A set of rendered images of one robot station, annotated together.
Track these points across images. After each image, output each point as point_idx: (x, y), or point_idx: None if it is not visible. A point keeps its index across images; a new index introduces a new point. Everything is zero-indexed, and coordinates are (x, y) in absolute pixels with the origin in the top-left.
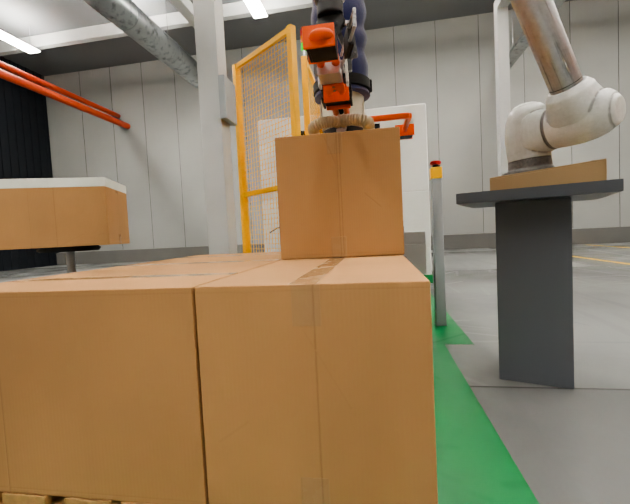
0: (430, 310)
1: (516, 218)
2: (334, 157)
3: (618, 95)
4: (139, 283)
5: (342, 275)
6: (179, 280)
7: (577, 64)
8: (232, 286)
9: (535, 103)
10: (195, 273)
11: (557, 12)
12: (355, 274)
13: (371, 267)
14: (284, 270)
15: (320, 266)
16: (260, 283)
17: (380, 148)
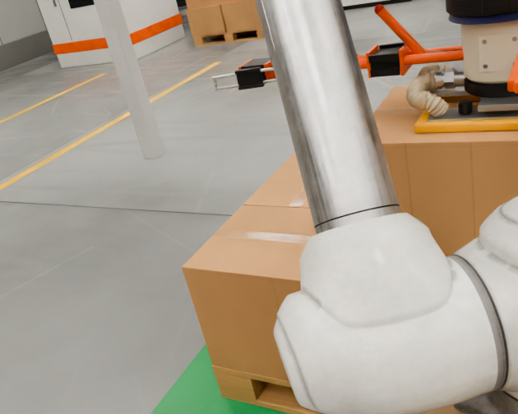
0: (185, 278)
1: None
2: None
3: (274, 331)
4: (277, 186)
5: (232, 243)
6: (276, 195)
7: (307, 190)
8: (233, 214)
9: (489, 218)
10: None
11: (270, 48)
12: (231, 248)
13: (261, 256)
14: (289, 223)
15: (298, 236)
16: (231, 221)
17: None
